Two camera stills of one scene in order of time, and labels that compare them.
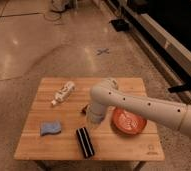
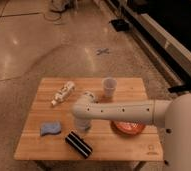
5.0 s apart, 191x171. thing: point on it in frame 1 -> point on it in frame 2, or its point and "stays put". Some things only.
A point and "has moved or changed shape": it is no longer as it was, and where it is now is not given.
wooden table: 57,126 stays put
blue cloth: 50,127 stays put
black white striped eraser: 85,142 has moved or changed shape
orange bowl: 127,122 stays put
